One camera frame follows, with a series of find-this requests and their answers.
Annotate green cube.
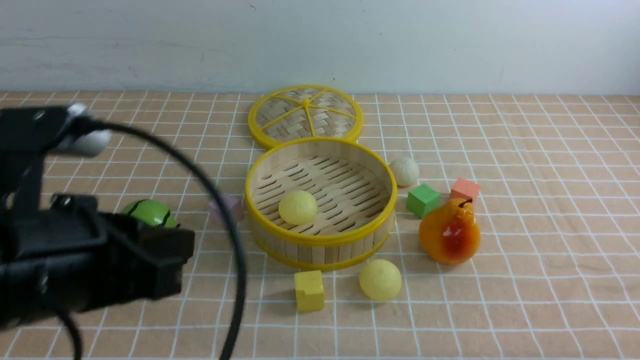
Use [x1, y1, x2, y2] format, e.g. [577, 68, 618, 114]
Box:
[406, 183, 442, 219]

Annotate salmon pink cube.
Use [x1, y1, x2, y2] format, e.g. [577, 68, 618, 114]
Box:
[449, 177, 481, 203]

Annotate woven bamboo steamer lid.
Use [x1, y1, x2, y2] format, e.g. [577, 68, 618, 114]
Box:
[247, 84, 364, 150]

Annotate yellow block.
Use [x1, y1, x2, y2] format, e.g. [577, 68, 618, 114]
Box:
[294, 269, 325, 312]

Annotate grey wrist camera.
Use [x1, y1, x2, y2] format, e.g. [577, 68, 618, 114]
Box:
[51, 103, 112, 158]

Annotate pale yellow bun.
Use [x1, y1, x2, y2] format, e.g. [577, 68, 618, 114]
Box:
[358, 259, 403, 302]

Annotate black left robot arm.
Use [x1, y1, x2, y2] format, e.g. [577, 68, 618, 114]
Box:
[1, 104, 195, 331]

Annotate black cable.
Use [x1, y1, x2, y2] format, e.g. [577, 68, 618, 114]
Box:
[55, 120, 248, 360]

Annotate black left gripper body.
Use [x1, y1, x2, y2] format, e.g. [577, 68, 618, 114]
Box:
[0, 195, 195, 328]

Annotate white bun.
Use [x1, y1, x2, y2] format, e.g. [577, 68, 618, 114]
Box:
[389, 157, 419, 188]

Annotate bamboo steamer tray yellow rim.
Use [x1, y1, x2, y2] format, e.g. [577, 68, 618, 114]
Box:
[244, 137, 398, 272]

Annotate green toy watermelon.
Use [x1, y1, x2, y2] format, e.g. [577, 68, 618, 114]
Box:
[121, 199, 180, 228]

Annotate orange red toy pear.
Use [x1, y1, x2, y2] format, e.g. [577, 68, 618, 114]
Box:
[418, 198, 482, 266]

